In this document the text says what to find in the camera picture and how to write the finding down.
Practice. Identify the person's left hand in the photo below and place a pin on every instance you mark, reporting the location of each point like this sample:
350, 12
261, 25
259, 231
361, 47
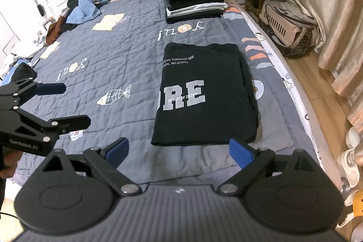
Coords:
10, 165

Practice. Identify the blue denim garment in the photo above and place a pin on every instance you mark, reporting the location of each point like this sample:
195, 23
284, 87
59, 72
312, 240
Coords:
85, 9

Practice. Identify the beige pet carrier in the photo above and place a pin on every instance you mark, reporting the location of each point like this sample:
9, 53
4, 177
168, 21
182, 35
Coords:
283, 21

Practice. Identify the brown garment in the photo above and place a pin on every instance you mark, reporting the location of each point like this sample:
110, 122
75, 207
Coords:
55, 30

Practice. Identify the wooden stool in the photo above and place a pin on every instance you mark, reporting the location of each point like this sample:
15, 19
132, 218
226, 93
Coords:
251, 3

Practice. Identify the white bowl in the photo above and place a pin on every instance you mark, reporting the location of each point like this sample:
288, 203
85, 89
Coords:
354, 138

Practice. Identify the grey quilted bedspread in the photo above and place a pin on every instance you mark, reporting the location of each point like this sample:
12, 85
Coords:
113, 46

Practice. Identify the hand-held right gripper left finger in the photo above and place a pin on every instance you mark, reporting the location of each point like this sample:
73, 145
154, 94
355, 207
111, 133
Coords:
119, 150

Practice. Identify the black printed t-shirt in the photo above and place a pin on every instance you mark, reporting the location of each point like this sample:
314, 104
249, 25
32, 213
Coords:
215, 117

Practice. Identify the white cloth pile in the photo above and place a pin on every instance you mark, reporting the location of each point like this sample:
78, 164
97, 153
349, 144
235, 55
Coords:
25, 46

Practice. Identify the yellow rounded object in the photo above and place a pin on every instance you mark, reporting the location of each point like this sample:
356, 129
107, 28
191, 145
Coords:
356, 203

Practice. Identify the small black garment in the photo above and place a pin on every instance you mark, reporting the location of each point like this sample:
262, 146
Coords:
72, 2

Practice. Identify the clear plastic container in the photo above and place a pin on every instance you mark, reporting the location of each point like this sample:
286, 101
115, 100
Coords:
350, 159

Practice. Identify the beige curtain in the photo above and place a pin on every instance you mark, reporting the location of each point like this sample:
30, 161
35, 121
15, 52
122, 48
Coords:
326, 3

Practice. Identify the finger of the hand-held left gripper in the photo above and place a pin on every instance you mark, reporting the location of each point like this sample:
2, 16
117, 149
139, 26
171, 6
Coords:
51, 89
73, 123

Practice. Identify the black crumpled garment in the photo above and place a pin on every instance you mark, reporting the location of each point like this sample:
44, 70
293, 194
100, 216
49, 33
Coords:
24, 72

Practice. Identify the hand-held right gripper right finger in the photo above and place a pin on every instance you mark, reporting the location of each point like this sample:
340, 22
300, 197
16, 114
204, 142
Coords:
239, 152

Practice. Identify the black standing device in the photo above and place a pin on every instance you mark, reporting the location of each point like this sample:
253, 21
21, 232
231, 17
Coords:
40, 8

